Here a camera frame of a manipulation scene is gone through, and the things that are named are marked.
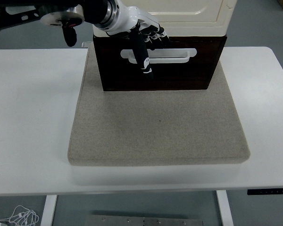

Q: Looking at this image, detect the white table leg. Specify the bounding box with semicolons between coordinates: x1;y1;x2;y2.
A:
216;190;234;226
41;194;58;226

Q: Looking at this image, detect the dark wooden drawer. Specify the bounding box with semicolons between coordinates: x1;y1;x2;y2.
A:
98;37;222;66

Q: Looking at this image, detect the dark wooden drawer case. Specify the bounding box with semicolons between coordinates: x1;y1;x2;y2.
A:
92;34;228;92

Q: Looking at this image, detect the white drawer handle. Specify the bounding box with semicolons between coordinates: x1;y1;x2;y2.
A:
120;48;197;65

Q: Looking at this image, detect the white cable bundle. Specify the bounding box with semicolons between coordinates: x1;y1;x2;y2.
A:
0;205;40;226

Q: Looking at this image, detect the white and black hand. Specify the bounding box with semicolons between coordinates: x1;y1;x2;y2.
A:
93;0;173;82

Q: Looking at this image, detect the beige fabric mat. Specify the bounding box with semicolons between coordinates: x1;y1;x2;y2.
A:
67;47;251;167

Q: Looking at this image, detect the grey metal plate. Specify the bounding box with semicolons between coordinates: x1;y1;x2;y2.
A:
84;214;205;226

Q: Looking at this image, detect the black table control panel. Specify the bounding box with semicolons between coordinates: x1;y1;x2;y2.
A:
247;188;283;195

